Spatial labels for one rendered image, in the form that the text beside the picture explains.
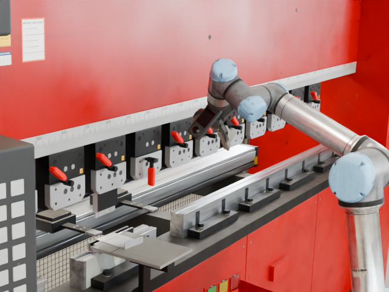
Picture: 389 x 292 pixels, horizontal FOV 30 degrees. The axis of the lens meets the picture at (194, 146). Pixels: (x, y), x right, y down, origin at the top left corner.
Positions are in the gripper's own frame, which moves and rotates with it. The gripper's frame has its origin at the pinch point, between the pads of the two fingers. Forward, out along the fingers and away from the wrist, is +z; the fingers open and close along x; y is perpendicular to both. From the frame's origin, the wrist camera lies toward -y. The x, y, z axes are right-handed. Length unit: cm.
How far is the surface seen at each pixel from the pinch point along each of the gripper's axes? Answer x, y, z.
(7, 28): -12, -70, -119
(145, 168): 12.4, -16.6, 13.6
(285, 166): -1, 66, 98
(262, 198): -8, 37, 81
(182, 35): 32.6, 22.6, -4.6
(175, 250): -14.8, -31.3, 13.8
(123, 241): 0.8, -38.7, 18.7
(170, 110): 20.6, 4.6, 10.0
